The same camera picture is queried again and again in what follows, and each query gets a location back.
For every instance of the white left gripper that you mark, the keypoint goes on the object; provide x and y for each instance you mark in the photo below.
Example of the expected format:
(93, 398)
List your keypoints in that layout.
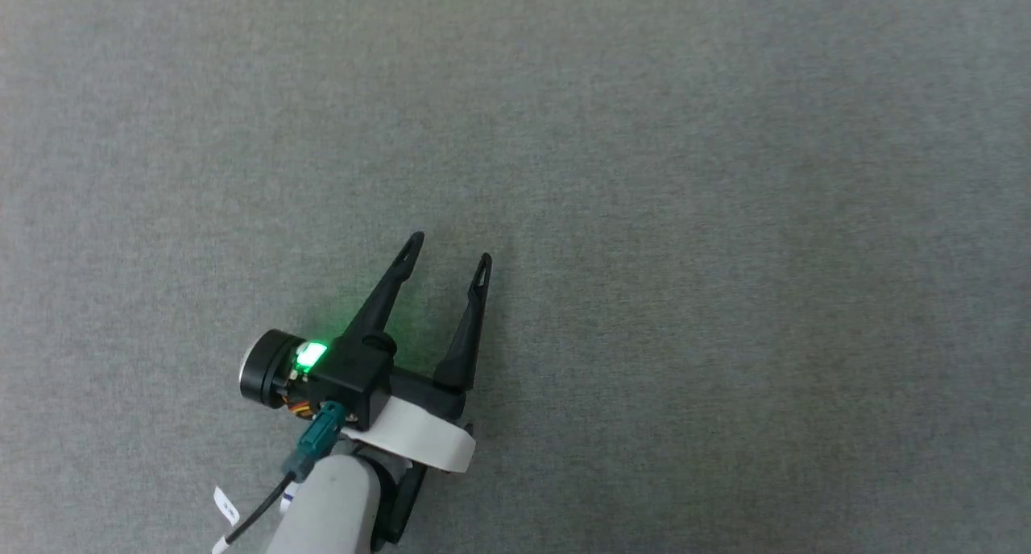
(419, 441)

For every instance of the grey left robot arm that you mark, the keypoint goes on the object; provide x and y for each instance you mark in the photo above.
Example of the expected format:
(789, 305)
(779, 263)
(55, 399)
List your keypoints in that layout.
(330, 514)

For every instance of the grey fabric sofa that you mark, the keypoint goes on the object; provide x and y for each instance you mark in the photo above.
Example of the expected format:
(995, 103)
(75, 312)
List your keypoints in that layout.
(685, 216)

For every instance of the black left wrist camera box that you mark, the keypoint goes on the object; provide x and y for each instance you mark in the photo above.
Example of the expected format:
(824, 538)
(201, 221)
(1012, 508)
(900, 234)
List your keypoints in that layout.
(354, 381)

